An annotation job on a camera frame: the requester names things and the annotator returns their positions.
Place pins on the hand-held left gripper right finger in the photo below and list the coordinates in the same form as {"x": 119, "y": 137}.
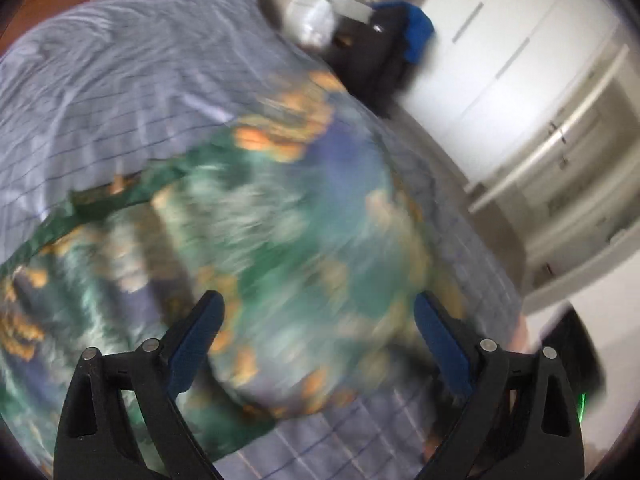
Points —
{"x": 445, "y": 345}

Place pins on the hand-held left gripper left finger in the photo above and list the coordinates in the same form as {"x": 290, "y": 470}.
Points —
{"x": 195, "y": 340}

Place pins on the green landscape print garment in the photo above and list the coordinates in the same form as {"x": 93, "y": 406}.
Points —
{"x": 280, "y": 220}

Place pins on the white open cabinet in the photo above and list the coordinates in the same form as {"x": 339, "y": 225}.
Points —
{"x": 575, "y": 185}

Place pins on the blue garment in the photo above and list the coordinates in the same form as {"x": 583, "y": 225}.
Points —
{"x": 417, "y": 35}

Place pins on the white wardrobe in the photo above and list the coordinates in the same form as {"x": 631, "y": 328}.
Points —
{"x": 500, "y": 35}

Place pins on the white plastic bag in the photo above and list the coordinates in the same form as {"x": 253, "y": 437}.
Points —
{"x": 317, "y": 22}

